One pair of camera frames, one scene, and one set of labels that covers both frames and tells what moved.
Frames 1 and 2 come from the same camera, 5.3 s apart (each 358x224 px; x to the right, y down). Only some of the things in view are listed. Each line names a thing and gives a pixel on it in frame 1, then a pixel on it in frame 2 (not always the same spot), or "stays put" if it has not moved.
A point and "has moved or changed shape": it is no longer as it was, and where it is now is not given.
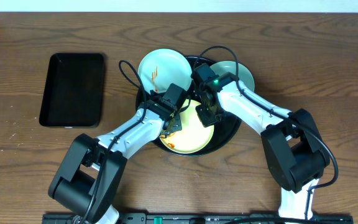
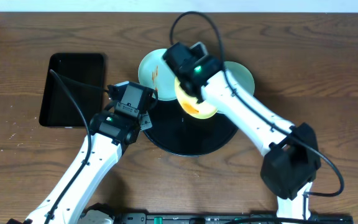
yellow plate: x=194 y=136 has moved or changed shape
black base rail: x=207 y=218 stays put
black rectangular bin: x=73 y=94 stays put
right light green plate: x=244 y=74 stays put
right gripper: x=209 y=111 → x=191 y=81
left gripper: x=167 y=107 → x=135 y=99
